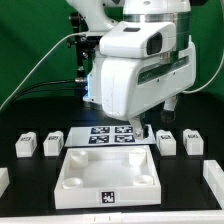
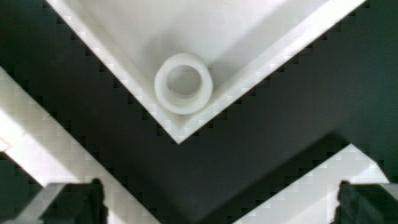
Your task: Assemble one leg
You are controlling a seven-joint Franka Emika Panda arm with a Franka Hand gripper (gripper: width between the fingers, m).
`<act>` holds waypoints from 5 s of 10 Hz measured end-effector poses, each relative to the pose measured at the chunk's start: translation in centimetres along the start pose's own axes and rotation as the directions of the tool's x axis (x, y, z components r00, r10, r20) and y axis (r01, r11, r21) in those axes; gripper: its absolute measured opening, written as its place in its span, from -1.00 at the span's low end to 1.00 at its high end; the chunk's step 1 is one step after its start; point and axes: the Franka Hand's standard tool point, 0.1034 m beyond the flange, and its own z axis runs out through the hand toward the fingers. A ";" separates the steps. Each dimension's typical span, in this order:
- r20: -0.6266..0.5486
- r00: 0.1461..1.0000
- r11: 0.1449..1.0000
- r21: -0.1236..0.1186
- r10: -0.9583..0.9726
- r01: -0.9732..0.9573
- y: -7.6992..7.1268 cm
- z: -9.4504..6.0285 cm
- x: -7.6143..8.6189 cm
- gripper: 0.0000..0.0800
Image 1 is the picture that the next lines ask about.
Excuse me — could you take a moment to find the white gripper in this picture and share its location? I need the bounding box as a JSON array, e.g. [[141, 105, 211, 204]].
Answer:
[[101, 42, 196, 139]]

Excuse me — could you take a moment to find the white square tabletop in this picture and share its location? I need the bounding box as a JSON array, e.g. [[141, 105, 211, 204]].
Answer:
[[54, 145, 161, 209]]

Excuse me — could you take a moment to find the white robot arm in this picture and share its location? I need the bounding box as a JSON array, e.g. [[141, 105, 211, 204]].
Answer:
[[66, 0, 196, 139]]

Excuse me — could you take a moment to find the white marker sheet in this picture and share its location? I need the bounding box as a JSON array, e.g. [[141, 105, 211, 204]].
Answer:
[[65, 125, 156, 147]]

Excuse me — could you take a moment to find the white right obstacle block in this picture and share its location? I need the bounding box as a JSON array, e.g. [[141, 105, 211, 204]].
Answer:
[[203, 160, 224, 210]]

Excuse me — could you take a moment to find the white obstacle block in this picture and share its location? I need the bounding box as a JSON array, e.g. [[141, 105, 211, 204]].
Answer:
[[203, 160, 224, 210], [0, 168, 10, 197]]

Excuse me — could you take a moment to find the white left obstacle block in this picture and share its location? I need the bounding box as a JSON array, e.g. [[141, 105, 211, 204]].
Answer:
[[0, 168, 10, 197]]

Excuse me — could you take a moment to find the black cable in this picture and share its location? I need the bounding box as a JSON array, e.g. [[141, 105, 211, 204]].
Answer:
[[9, 78, 84, 101]]

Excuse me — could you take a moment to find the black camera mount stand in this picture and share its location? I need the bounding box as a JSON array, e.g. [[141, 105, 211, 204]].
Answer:
[[66, 12, 96, 85]]

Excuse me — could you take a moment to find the white cable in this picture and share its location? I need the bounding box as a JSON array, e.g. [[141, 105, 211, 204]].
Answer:
[[0, 32, 88, 112]]

